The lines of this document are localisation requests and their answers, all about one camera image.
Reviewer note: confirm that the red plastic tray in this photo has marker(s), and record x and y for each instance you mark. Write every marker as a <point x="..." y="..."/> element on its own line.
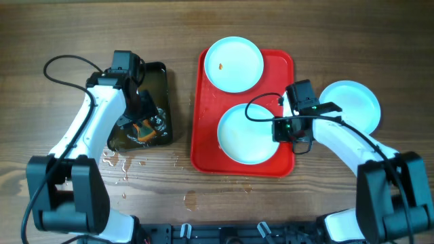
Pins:
<point x="211" y="103"/>

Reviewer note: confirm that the white plate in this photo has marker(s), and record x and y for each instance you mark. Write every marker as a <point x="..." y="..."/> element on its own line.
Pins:
<point x="357" y="102"/>
<point x="233" y="64"/>
<point x="245" y="136"/>

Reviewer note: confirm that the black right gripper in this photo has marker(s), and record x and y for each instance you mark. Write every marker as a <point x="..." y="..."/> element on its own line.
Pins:
<point x="279" y="135"/>

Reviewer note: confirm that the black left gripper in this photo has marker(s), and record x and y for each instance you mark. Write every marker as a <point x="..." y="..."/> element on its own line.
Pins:
<point x="148" y="110"/>

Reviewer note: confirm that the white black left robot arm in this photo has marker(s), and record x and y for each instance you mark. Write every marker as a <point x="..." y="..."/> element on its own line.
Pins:
<point x="67" y="192"/>

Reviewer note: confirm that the orange green scrub sponge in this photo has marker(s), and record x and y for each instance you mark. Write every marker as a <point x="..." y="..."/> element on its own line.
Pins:
<point x="145" y="131"/>

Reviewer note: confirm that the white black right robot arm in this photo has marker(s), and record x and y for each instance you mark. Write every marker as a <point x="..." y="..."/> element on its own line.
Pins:
<point x="393" y="198"/>

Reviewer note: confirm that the black water tray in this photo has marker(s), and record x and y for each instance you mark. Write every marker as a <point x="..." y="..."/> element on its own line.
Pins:
<point x="124" y="139"/>

